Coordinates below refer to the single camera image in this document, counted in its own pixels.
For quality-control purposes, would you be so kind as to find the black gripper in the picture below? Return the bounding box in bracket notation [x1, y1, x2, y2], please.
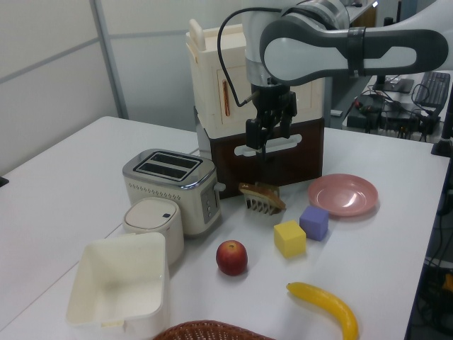
[246, 83, 298, 160]

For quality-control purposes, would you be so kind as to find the dark brown drawer unit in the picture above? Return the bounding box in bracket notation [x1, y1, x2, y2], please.
[193, 105, 326, 200]

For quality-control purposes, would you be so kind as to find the cream plastic toy cabinet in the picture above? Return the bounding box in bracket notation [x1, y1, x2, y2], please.
[185, 19, 326, 137]

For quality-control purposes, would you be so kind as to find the beige toast rack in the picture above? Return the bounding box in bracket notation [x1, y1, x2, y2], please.
[243, 181, 284, 217]

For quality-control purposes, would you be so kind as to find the pink plate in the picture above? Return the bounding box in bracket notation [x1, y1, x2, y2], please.
[306, 173, 379, 217]

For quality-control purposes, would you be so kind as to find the black electronics box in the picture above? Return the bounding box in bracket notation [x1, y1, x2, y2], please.
[346, 94, 401, 134]

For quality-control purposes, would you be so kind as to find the purple foam cube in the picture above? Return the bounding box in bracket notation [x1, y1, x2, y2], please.
[299, 205, 330, 242]

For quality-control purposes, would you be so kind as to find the yellow foam cube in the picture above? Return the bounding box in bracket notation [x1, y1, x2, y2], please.
[273, 220, 307, 259]

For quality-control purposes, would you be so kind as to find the cream chrome toaster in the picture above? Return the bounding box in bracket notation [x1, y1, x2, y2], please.
[122, 148, 227, 239]

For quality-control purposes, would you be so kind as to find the black monitor stand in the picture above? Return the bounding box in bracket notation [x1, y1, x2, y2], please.
[372, 74, 415, 94]

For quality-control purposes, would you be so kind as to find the red apple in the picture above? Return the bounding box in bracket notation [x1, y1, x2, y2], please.
[215, 239, 248, 276]

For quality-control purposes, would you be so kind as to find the white desk with wooden panel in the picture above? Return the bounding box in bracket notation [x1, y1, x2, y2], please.
[348, 0, 378, 29]

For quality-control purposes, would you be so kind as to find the black keyboard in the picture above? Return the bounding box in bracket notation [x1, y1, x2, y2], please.
[412, 72, 452, 107]

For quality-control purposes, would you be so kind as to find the yellow banana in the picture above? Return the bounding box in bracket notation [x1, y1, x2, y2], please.
[285, 281, 360, 340]

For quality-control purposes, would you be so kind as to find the brown wicker basket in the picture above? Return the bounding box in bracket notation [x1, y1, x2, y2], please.
[152, 319, 277, 340]

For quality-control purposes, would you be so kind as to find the white square open container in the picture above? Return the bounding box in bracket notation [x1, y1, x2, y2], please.
[66, 232, 170, 332]

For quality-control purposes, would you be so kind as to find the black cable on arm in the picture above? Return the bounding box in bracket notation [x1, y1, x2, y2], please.
[216, 6, 258, 106]

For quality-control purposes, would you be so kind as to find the black desk clamp mount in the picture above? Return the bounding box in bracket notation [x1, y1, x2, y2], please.
[430, 102, 453, 157]

